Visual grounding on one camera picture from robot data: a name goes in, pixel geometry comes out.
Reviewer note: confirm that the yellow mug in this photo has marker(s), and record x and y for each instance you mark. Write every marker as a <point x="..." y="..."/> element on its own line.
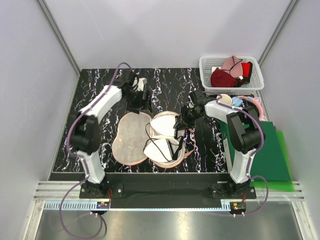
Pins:
<point x="224" y="99"/>

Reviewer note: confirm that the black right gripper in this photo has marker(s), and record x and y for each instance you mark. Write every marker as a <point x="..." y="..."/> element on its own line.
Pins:
<point x="182" y="118"/>

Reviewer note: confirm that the pink bra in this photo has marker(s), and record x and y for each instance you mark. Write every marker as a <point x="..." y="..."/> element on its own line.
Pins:
<point x="233" y="66"/>

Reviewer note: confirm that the dark red lace bra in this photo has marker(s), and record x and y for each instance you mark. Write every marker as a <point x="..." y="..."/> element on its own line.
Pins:
<point x="221" y="79"/>

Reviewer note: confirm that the black marble-pattern mat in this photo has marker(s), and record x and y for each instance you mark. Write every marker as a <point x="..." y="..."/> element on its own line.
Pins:
<point x="169" y="88"/>

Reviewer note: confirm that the blue pink cat-ear headphones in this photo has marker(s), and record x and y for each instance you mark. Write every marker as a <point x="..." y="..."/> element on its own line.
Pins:
<point x="237" y="101"/>

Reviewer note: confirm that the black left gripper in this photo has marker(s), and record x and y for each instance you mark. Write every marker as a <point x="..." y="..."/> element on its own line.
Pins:
<point x="142" y="104"/>

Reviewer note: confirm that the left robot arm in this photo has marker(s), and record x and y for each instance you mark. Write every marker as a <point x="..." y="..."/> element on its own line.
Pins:
<point x="84" y="135"/>

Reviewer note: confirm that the pink floral mesh laundry bag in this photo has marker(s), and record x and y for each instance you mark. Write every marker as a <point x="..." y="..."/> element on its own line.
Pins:
<point x="128" y="145"/>

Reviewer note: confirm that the bright red bra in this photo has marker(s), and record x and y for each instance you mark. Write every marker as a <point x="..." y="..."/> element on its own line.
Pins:
<point x="247" y="68"/>

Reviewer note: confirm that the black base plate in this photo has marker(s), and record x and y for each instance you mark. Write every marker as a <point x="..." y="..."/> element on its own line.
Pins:
<point x="167" y="190"/>

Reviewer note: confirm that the green ring binder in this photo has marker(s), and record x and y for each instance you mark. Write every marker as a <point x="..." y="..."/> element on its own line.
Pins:
<point x="272" y="161"/>

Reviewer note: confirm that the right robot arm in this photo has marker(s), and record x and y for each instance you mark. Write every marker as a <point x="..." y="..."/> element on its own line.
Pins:
<point x="245" y="131"/>

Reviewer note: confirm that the white bra with black straps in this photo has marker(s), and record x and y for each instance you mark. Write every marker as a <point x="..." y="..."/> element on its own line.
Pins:
<point x="165" y="145"/>

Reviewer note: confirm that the white plastic laundry basket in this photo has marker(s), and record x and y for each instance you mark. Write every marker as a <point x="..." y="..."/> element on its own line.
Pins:
<point x="206" y="63"/>

